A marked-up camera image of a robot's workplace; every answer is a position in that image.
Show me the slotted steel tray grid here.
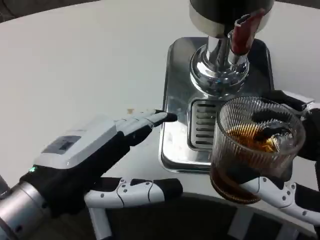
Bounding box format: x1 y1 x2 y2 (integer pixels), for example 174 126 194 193
187 99 227 151

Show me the red tap lever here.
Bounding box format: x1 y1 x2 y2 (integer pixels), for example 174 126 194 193
231 8 266 56

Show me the steel drip tray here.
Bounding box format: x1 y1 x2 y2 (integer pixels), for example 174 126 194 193
159 36 276 174

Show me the white frame strut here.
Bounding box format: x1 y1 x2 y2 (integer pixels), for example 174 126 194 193
88 206 113 240

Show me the clear ribbed glass cup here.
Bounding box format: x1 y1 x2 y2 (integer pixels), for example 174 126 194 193
209 95 307 205

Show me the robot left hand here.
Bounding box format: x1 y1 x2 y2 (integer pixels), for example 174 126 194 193
19 108 184 218

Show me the steel drink dispenser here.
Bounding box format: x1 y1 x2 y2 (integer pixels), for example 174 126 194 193
187 0 276 97

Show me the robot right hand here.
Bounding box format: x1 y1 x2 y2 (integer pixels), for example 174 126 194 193
239 89 320 226

